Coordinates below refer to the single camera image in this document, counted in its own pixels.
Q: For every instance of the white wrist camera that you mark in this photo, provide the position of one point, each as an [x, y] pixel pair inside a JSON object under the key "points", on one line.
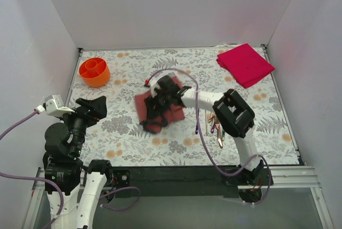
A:
{"points": [[154, 87], [54, 106]]}

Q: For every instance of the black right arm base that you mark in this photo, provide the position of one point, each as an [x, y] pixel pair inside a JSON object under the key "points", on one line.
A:
{"points": [[257, 182]]}

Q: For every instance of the iridescent blue spoon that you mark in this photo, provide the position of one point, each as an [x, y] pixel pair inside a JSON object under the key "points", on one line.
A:
{"points": [[197, 122]]}

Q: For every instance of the iridescent purple spoon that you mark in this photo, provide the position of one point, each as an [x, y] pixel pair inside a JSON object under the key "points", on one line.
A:
{"points": [[212, 122]]}

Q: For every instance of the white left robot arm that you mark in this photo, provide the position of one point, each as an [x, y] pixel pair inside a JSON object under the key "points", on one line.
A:
{"points": [[62, 164]]}

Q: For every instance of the floral patterned table mat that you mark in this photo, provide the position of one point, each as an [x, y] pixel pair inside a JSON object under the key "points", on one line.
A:
{"points": [[120, 138]]}

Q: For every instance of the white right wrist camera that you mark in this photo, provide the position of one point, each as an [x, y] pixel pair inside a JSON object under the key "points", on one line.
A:
{"points": [[154, 87]]}

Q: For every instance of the magenta folded cloth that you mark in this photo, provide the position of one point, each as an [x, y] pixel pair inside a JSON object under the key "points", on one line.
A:
{"points": [[245, 65]]}

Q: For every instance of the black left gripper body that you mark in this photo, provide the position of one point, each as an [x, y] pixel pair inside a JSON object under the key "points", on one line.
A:
{"points": [[87, 108]]}

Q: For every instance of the orange divided utensil caddy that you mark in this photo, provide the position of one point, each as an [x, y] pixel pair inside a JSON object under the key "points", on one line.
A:
{"points": [[95, 72]]}

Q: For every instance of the iridescent rainbow fork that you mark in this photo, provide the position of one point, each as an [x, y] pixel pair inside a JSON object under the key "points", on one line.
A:
{"points": [[223, 135]]}

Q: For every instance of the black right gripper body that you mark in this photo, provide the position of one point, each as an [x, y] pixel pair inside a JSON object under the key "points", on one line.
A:
{"points": [[159, 104]]}

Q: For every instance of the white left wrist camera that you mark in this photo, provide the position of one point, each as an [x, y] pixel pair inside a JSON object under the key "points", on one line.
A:
{"points": [[54, 106]]}

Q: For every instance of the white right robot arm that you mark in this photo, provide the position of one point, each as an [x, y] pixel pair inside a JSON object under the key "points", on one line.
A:
{"points": [[233, 113]]}

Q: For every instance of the silver chopstick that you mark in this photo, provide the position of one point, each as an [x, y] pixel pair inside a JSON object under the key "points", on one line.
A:
{"points": [[206, 123]]}

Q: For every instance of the aluminium frame rail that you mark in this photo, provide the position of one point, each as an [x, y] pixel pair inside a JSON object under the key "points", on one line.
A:
{"points": [[197, 197]]}

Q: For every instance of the dark red fabric pouch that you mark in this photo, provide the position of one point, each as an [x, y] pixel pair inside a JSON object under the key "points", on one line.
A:
{"points": [[167, 116]]}

